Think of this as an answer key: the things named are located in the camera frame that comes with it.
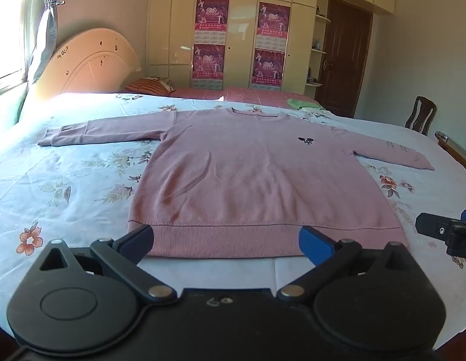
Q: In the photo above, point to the floral white bed sheet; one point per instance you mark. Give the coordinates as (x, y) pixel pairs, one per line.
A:
(67, 180)

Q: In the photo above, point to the floral curtain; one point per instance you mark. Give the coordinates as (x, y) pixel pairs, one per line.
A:
(43, 26)

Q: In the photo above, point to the pink checked bed cover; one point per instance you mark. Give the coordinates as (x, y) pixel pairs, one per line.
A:
(251, 96)

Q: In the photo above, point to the orange striped pillow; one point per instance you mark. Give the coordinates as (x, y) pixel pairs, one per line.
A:
(148, 85)

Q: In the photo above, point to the cream corner shelf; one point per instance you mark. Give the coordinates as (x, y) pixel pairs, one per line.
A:
(318, 50)

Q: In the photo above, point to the dark brown wooden door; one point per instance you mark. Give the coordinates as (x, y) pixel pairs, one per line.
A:
(343, 56)

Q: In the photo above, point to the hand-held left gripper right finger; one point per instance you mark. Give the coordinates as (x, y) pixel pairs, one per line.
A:
(311, 241)

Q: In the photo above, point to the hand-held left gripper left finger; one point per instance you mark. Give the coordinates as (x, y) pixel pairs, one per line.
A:
(139, 238)

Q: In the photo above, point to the pink wall poster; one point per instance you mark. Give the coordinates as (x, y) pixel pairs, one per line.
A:
(212, 15)
(267, 68)
(207, 64)
(273, 20)

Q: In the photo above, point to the wooden bed footboard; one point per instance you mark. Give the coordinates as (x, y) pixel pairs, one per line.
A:
(456, 150)

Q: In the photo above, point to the cream wooden headboard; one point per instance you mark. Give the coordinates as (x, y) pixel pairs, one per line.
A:
(86, 64)

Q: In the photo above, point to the window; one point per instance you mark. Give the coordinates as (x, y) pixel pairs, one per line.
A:
(7, 26)

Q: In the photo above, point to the dark wooden chair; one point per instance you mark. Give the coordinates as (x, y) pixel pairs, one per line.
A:
(420, 114)

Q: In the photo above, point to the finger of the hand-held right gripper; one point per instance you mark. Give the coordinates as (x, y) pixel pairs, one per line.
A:
(433, 226)

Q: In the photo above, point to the pink sweater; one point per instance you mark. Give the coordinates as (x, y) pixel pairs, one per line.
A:
(255, 173)

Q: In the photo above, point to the green folded cloth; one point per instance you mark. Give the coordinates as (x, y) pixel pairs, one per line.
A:
(298, 102)

